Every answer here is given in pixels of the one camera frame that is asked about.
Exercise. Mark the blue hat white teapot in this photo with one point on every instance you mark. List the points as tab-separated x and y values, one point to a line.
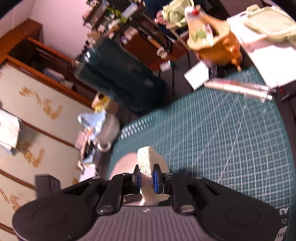
103	128

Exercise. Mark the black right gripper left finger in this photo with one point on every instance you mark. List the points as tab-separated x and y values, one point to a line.
118	187

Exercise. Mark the white card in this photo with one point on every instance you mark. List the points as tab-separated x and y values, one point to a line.
197	75

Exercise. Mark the orange pig teapot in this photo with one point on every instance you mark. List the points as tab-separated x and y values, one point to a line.
211	39

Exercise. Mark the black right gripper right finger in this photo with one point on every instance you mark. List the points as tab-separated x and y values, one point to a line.
175	186

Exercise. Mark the white pen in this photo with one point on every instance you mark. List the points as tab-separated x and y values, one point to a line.
262	95

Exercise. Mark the white paper stack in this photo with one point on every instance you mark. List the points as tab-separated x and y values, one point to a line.
274	61

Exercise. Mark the light green bag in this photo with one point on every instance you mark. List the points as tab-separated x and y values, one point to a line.
174	12

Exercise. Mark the beige oval sponge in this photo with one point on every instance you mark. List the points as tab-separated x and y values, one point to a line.
146	158

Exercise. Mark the green cutting mat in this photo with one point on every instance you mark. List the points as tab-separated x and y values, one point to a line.
237	141

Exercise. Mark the pale green container lid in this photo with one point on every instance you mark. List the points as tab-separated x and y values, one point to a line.
271	21

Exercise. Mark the white bowl red rim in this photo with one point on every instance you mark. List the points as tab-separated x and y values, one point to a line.
126	164

